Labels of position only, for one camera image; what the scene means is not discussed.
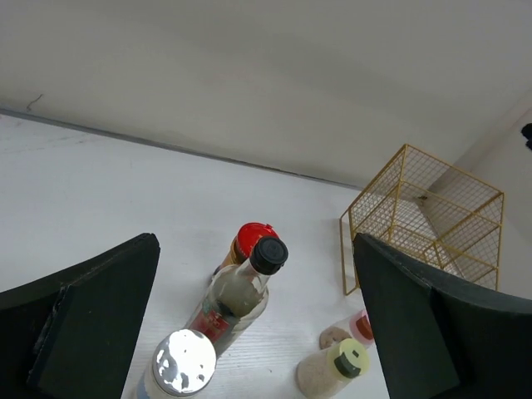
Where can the pink lid spice shaker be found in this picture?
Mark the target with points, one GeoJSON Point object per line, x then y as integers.
{"type": "Point", "coordinates": [356, 326]}

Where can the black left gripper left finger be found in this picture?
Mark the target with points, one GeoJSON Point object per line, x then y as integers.
{"type": "Point", "coordinates": [72, 334]}

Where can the tall dark soy sauce bottle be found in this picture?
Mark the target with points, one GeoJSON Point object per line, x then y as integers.
{"type": "Point", "coordinates": [238, 295]}

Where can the yellow-green lid spice shaker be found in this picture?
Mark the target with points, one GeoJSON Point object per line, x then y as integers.
{"type": "Point", "coordinates": [325, 373]}

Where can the silver lid white granule jar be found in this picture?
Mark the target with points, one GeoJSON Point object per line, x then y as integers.
{"type": "Point", "coordinates": [182, 365]}

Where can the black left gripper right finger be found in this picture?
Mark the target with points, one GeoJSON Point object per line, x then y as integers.
{"type": "Point", "coordinates": [440, 336]}

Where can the red lid sauce jar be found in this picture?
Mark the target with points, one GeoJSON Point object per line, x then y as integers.
{"type": "Point", "coordinates": [244, 241]}

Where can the gold wire rack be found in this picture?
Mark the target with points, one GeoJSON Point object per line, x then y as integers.
{"type": "Point", "coordinates": [432, 211]}

